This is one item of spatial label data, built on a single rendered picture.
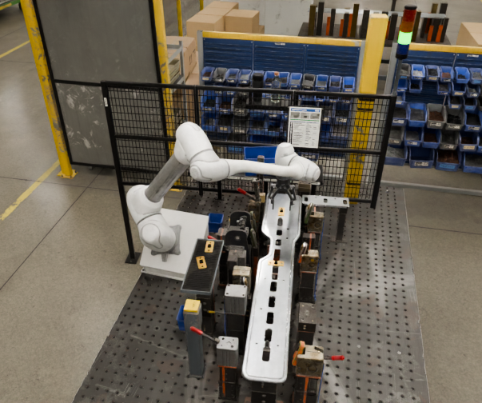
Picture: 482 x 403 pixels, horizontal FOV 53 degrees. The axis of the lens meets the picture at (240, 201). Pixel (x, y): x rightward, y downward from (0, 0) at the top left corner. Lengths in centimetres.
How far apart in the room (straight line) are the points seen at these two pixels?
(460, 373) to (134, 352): 212
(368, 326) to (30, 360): 222
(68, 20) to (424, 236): 365
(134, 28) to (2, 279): 232
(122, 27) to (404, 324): 322
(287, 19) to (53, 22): 514
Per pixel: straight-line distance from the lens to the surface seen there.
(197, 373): 247
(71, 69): 488
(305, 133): 328
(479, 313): 408
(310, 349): 214
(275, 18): 910
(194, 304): 216
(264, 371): 213
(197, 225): 289
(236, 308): 230
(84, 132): 511
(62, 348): 368
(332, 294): 288
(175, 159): 246
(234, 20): 698
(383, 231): 342
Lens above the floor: 272
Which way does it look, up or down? 35 degrees down
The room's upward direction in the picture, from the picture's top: straight up
